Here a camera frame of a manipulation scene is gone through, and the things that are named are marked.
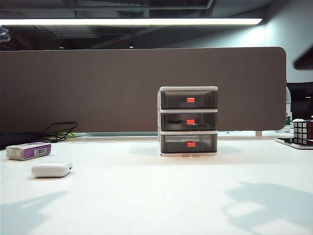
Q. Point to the brown desk partition panel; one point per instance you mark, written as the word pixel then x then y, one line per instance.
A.
pixel 97 90

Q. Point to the long ceiling light strip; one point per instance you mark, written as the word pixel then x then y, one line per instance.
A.
pixel 122 21

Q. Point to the white earbuds charging case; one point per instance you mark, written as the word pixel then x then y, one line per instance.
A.
pixel 51 169

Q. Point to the clear bottle green label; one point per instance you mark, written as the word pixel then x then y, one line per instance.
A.
pixel 288 110

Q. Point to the purple white tissue pack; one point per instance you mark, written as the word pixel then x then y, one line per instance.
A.
pixel 24 151

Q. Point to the white flat tablet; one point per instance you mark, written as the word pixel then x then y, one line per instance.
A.
pixel 297 145

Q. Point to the black computer monitor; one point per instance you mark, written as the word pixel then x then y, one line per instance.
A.
pixel 302 100

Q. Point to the black Rubik's cube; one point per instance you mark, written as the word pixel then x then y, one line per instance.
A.
pixel 303 131

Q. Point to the white plastic drawer cabinet frame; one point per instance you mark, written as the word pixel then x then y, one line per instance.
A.
pixel 159 122

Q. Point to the white partition foot bracket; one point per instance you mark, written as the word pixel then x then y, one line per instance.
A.
pixel 258 133

